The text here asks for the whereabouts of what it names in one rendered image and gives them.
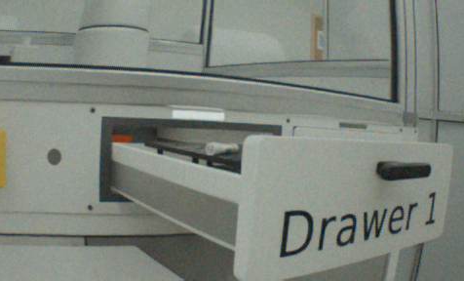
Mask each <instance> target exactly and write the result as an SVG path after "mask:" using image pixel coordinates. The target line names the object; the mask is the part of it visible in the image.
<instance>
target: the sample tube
mask: <svg viewBox="0 0 464 281"><path fill-rule="evenodd" d="M237 151H238V145H237V144H235V143H216V142H211V143H209V144H208V145H207V153H208V154H209V155H222V154H235V153H237Z"/></svg>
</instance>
